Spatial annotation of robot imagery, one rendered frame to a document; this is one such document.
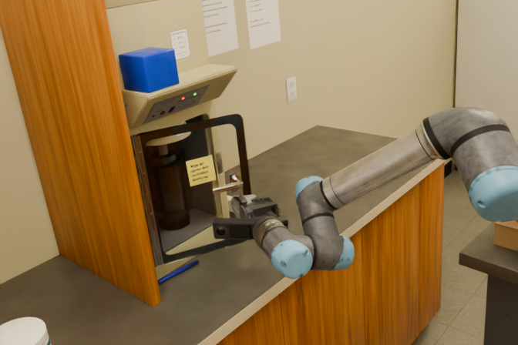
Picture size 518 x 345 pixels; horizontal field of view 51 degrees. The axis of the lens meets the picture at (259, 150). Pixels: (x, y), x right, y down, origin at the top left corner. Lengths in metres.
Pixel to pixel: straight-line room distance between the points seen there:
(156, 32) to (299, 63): 1.28
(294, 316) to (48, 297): 0.72
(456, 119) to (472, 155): 0.08
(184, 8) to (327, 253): 0.77
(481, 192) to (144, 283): 0.89
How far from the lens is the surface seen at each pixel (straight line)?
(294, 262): 1.13
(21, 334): 1.33
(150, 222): 1.54
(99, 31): 1.28
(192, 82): 1.42
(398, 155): 1.17
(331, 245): 1.20
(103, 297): 1.64
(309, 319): 1.82
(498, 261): 1.67
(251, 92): 2.40
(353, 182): 1.20
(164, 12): 1.50
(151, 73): 1.34
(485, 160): 1.07
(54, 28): 1.44
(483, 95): 4.26
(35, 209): 1.87
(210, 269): 1.65
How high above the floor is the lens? 1.82
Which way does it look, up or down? 21 degrees down
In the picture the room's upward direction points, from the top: 6 degrees counter-clockwise
